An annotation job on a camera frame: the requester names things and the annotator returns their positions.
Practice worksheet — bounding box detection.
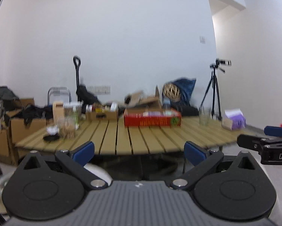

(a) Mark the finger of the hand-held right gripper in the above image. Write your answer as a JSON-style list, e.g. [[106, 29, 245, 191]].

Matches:
[[237, 134, 282, 151], [264, 126, 282, 137]]

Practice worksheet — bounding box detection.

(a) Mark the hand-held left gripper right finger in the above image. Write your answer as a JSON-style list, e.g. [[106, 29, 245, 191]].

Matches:
[[170, 141, 259, 191]]

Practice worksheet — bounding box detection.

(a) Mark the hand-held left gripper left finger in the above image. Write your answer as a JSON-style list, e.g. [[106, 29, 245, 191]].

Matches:
[[20, 141, 108, 190]]

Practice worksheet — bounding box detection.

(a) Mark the red cardboard box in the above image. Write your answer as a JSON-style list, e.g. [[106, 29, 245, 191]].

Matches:
[[124, 108, 182, 128]]

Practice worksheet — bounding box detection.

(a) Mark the purple tissue box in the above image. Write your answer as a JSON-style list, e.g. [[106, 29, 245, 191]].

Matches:
[[221, 108, 247, 131]]

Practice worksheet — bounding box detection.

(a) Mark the glass jar of nuts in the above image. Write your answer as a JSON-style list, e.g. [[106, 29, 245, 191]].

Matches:
[[59, 118, 77, 139]]

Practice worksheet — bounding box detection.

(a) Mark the black round lid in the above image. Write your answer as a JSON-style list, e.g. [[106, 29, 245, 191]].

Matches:
[[43, 134, 60, 142]]

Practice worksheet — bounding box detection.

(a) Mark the person's right leg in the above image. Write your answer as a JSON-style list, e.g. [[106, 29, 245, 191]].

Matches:
[[259, 165, 282, 226]]

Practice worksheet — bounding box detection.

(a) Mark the clear drinking glass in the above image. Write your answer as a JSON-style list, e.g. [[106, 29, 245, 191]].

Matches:
[[198, 106, 212, 125]]

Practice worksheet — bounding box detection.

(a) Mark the wooden slatted folding table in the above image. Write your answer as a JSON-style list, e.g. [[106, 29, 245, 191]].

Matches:
[[14, 116, 257, 180]]

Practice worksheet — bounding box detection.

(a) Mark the clear plastic jar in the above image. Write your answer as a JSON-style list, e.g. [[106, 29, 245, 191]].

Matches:
[[63, 101, 82, 130]]

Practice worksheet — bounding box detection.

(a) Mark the tall beige carton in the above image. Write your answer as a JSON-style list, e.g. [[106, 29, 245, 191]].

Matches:
[[53, 101, 64, 126]]

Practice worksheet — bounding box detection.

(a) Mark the black trolley bag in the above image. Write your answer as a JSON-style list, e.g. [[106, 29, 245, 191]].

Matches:
[[75, 84, 102, 105]]

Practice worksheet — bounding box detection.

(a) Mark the wide cardboard box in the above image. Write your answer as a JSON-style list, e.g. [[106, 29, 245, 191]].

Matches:
[[10, 116, 55, 144]]

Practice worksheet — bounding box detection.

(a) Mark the black tripod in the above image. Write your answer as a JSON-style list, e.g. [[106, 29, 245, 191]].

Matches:
[[200, 71, 223, 122]]

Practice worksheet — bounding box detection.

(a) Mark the black clothes pile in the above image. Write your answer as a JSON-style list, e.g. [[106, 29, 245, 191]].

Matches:
[[13, 104, 53, 123]]

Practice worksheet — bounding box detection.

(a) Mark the wicker ball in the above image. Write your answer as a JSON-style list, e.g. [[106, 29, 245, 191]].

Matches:
[[163, 82, 181, 101]]

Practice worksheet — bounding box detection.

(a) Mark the open brown cardboard box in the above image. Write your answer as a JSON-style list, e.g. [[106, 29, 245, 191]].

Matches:
[[124, 85, 163, 110]]

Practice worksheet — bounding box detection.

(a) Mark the grey backpack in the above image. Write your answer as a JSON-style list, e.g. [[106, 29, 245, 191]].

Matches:
[[0, 86, 19, 130]]

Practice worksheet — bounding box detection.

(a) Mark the small cardboard box with handle hole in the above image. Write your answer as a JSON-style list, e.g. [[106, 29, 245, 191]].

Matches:
[[85, 109, 119, 122]]

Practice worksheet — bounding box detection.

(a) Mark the white wall socket strip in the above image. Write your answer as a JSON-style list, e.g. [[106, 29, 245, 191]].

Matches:
[[88, 85, 111, 94]]

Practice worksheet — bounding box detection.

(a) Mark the black trolley handle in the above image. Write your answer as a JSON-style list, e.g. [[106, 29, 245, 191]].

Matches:
[[73, 56, 82, 92]]

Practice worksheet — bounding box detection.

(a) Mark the black video camera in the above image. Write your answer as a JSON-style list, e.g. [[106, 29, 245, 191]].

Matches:
[[209, 58, 232, 73]]

